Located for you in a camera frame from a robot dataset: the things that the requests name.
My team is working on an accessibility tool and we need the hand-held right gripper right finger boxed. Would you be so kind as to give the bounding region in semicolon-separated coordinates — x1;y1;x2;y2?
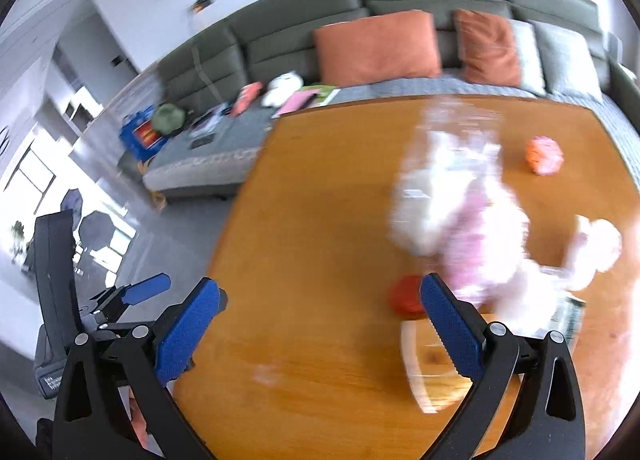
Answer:
419;274;587;460

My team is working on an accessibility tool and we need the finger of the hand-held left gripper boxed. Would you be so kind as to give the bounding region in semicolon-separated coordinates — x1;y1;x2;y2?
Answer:
79;274;172;346

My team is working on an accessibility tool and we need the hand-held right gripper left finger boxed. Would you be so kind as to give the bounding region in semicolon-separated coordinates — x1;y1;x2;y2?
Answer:
52;277;228;460

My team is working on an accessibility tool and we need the white plastic bag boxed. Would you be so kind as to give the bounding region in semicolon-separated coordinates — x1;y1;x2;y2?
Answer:
390;97;623;335

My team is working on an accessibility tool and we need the pink puzzle cube toy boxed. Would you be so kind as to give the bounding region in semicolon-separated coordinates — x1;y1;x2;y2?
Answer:
525;136;565;175

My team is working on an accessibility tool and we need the clear plastic cup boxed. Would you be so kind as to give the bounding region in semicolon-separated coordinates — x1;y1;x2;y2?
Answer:
399;317;481;413

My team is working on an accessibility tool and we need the red crumpled wrapper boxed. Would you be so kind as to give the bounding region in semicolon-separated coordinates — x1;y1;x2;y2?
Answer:
389;275;427;317

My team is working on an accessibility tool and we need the printed wrapper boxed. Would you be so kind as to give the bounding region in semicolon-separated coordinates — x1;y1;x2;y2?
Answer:
550;296;587;341

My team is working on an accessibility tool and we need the green hat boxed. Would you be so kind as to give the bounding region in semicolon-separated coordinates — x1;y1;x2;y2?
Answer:
151;104;187;135

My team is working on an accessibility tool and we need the coral red cloth item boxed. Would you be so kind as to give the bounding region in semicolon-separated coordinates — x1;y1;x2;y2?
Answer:
230;82;264;117

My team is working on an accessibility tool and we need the pink book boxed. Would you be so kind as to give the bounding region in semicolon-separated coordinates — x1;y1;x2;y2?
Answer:
273;90;319;119

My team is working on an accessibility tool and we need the white plush toy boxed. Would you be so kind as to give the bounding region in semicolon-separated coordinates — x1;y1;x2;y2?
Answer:
261;72;304;108

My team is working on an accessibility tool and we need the green booklet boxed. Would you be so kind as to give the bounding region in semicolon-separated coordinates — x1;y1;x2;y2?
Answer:
314;84;342;106

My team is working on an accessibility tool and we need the grey cushion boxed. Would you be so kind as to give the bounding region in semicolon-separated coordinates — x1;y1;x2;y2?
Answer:
532;20;607;101
510;20;547;95

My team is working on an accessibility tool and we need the small rust orange cushion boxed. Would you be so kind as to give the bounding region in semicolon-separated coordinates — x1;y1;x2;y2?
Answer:
454;8;523;88

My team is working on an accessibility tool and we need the large orange cushion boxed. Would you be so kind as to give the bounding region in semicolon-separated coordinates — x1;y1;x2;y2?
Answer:
314;10;443;88

